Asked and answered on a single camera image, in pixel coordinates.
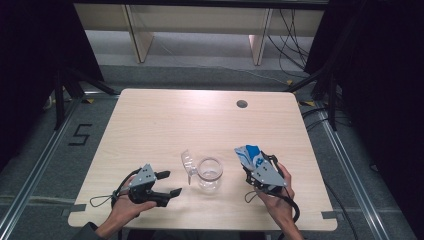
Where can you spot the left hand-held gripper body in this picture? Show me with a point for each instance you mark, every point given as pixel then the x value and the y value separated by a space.
pixel 143 178

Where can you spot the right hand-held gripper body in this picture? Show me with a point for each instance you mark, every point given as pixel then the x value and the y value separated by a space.
pixel 268 175

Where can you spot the blue white milk pouch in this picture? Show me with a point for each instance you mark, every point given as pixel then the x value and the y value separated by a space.
pixel 248 155

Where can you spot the person's right hand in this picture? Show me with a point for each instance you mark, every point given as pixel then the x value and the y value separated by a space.
pixel 278 203

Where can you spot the person's left hand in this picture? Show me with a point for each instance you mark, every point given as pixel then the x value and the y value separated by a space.
pixel 128 210

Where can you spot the dark round table grommet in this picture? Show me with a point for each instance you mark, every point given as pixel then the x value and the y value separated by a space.
pixel 242 104

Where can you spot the grey tape strip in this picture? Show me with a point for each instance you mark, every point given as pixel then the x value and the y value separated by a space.
pixel 78 208
pixel 329 215

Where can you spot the black metal stand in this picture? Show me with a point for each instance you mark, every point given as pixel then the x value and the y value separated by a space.
pixel 332 110
pixel 60 106

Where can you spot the dark curtain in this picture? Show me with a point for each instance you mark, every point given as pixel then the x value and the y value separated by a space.
pixel 383 83
pixel 30 66

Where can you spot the beige wooden desk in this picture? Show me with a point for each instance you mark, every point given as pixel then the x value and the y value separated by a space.
pixel 200 16

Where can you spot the aluminium floor rail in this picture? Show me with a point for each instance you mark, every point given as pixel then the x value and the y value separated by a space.
pixel 31 176
pixel 353 176

